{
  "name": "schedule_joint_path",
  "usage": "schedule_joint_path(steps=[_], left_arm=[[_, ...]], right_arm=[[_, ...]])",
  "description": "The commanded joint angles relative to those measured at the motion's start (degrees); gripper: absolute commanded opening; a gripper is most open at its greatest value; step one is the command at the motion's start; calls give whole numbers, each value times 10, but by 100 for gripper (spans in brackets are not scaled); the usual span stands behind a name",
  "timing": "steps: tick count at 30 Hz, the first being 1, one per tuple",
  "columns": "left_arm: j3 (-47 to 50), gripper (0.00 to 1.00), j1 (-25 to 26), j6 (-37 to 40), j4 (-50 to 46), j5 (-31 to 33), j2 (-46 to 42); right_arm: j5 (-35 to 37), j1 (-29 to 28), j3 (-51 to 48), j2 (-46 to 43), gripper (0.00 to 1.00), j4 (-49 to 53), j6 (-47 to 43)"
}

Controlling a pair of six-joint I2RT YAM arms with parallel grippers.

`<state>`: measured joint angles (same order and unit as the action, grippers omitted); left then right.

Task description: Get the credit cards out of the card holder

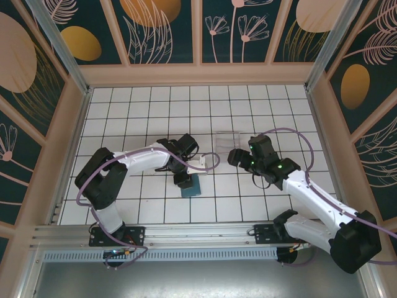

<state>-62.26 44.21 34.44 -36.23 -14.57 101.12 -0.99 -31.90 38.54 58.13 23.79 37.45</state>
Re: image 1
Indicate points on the aluminium mounting rail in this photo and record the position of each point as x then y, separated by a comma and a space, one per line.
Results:
201, 232

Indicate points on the aluminium corner post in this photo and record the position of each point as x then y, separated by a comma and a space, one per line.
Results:
325, 46
66, 52

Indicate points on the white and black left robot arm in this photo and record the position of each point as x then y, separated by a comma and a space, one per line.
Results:
139, 159

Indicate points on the blue card holder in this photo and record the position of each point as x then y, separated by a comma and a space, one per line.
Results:
190, 193

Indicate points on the aluminium frame bar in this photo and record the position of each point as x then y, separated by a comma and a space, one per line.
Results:
29, 276
370, 279

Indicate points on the grey metal sheet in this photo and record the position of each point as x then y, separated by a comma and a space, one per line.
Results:
201, 279

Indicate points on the clear acrylic box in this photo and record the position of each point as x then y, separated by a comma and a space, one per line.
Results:
228, 142

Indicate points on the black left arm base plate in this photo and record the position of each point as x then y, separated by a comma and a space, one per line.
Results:
136, 236

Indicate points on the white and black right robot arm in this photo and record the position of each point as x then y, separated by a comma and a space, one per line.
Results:
310, 195

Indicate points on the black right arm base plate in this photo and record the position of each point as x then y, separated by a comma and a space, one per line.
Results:
263, 234

